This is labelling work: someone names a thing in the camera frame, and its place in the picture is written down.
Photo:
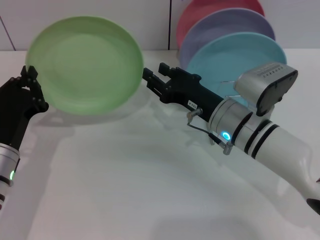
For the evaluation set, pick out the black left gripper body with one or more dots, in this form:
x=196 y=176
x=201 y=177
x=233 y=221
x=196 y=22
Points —
x=15 y=112

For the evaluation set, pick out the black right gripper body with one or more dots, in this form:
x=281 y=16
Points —
x=192 y=92

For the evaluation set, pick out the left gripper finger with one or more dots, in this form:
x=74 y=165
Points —
x=37 y=95
x=24 y=75

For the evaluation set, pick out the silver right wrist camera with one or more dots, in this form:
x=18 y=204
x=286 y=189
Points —
x=257 y=82

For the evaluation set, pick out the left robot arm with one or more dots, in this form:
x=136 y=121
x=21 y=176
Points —
x=7 y=162

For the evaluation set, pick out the green round plate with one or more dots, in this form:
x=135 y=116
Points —
x=85 y=65

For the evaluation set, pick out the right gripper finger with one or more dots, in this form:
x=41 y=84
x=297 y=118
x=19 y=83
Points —
x=165 y=69
x=155 y=82

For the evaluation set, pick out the red round plate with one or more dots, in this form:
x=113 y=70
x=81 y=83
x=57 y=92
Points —
x=200 y=12

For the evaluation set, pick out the blue round plate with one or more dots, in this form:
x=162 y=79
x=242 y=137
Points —
x=225 y=57

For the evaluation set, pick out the purple round plate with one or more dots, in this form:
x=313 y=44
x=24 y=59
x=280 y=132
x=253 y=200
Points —
x=220 y=27

